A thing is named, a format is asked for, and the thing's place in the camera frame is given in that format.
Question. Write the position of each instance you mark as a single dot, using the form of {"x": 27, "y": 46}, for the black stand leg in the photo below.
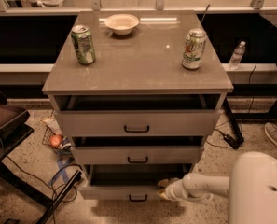
{"x": 59, "y": 198}

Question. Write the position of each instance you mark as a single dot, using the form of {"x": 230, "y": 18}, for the grey drawer cabinet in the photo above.
{"x": 138, "y": 72}

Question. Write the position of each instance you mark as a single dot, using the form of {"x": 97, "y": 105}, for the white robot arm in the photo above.
{"x": 251, "y": 189}

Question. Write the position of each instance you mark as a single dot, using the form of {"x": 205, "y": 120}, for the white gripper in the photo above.
{"x": 174, "y": 190}

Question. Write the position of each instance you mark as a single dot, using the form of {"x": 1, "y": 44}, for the black chair left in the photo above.
{"x": 14, "y": 131}

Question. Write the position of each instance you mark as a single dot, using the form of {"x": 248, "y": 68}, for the white bowl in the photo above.
{"x": 121, "y": 24}

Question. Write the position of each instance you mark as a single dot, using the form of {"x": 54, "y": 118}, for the white green soda can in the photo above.
{"x": 194, "y": 48}

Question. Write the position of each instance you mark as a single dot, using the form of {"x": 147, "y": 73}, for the grey drawer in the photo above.
{"x": 131, "y": 182}
{"x": 136, "y": 123}
{"x": 137, "y": 150}

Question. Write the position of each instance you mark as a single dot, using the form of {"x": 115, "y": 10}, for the wire basket with apple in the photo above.
{"x": 58, "y": 143}

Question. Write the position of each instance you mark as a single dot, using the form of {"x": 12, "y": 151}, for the clear water bottle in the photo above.
{"x": 236, "y": 56}

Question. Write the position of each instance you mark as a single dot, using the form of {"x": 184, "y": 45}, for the black power adapter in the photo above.
{"x": 232, "y": 142}

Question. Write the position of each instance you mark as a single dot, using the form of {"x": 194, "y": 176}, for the blue tape cross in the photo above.
{"x": 61, "y": 173}

